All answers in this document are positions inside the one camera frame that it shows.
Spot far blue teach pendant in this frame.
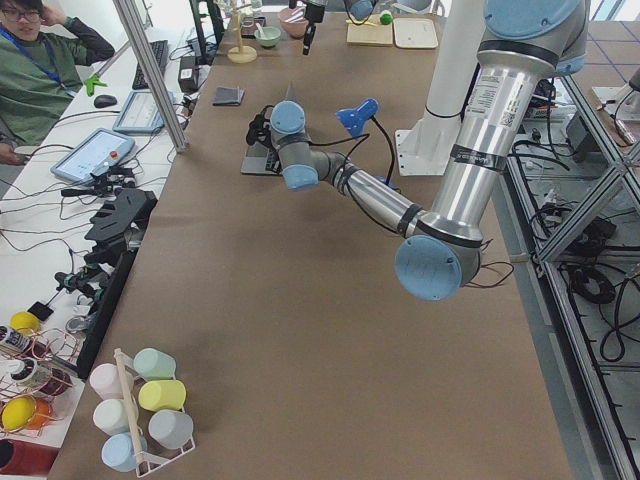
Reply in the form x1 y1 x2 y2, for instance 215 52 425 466
112 90 164 135

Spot near blue teach pendant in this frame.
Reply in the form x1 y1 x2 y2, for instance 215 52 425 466
50 128 135 184

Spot cream rectangular tray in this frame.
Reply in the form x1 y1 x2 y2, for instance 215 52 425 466
393 18 439 49

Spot black computer mouse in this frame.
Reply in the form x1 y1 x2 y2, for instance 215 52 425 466
93 94 118 109

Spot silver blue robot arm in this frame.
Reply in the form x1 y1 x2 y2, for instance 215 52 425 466
302 0 377 56
270 1 589 301

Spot white wire cup rack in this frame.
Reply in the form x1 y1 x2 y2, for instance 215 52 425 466
122 351 196 478

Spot wooden rack handle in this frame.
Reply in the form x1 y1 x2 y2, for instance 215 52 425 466
114 348 145 466

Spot red cylinder container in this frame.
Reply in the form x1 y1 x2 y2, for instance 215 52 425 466
1 439 59 476

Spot teal plastic cup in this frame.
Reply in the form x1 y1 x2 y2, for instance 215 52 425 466
133 348 177 381

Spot yellow ball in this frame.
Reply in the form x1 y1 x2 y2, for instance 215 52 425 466
9 311 41 335

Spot yellow-green plastic cup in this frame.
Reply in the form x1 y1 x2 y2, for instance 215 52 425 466
138 379 187 412

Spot grey laptop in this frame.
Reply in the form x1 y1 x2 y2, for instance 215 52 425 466
241 82 308 175

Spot grey plastic cup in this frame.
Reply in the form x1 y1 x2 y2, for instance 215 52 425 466
148 409 194 450

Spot green handled tool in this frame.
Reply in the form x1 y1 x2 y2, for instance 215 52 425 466
84 41 130 97

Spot black box device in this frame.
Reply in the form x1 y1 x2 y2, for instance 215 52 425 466
178 55 199 94

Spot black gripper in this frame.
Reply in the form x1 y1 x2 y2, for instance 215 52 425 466
303 0 324 55

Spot aluminium frame post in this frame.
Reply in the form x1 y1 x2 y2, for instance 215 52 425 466
113 0 188 153

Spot white plastic cup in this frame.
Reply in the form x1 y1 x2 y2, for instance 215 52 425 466
93 399 129 436

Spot copper wire basket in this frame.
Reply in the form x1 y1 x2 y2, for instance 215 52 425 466
1 326 84 446

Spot black loose cable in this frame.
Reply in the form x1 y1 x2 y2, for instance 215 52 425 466
462 239 516 290

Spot green ceramic bowl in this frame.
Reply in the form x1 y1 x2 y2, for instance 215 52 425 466
254 25 282 49

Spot light blue plastic cup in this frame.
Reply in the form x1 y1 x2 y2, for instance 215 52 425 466
101 432 137 472

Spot yellow cup in basket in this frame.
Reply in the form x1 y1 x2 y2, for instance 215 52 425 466
1 396 36 432

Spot seated person green sweater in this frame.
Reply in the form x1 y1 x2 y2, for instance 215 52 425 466
1 1 115 166

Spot pink plastic cup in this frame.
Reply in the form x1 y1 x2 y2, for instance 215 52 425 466
89 363 123 400

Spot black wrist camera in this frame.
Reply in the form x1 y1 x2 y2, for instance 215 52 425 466
245 113 273 149

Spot wooden cutting board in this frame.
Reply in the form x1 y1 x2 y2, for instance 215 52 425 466
346 14 394 47

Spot black stand rack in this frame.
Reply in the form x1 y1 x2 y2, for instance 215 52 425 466
55 188 158 380

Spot dark grey folded cloth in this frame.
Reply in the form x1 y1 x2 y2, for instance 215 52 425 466
212 86 245 106

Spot pink bowl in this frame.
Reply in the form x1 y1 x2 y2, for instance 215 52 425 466
278 6 309 39

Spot blue desk lamp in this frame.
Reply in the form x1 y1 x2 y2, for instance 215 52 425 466
336 97 397 189

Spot blue teach pendant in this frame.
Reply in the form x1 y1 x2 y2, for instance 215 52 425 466
112 90 164 135
50 128 135 184

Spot wooden mug tree stand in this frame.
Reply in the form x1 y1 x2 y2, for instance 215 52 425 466
217 1 257 64

